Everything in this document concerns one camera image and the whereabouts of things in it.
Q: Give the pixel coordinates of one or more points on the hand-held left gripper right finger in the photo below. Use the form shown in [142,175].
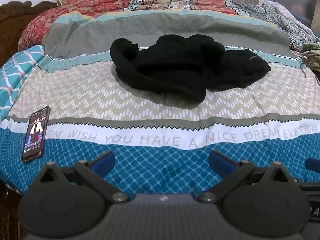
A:
[220,161]

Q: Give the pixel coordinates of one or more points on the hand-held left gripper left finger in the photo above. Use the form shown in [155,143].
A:
[105,160]

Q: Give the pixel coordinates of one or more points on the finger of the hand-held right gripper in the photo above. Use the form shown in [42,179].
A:
[312,163]

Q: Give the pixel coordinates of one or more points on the black pants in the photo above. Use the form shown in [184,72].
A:
[185,65]

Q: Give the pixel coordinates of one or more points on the smartphone in black case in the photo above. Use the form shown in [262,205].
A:
[35,135]

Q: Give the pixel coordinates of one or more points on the olive clothes pile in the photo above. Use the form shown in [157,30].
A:
[312,57]

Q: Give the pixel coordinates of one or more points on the teal lattice pillow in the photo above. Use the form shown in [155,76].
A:
[15,80]

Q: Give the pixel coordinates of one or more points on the grey floral blanket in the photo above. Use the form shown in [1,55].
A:
[282,17]

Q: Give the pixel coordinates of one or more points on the red floral patchwork quilt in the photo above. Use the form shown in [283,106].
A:
[107,2]

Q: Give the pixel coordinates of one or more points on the carved wooden headboard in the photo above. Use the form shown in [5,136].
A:
[12,17]

